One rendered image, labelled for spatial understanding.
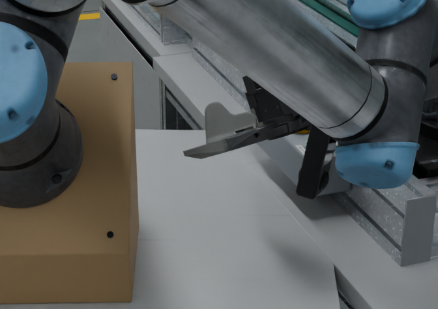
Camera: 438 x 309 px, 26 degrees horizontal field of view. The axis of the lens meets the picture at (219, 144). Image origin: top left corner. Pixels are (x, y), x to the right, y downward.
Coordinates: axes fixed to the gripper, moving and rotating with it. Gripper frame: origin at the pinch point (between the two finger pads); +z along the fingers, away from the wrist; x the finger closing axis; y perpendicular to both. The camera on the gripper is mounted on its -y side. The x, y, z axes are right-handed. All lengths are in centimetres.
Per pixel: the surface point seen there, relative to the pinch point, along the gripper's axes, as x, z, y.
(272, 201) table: -23.9, 5.6, -12.1
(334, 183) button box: -21.5, -5.7, -11.4
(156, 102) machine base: -80, 52, 8
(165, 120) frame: -72, 47, 3
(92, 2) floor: -365, 238, 74
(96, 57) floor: -286, 197, 38
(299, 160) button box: -20.1, -2.2, -6.6
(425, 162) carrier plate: -21.8, -19.2, -11.7
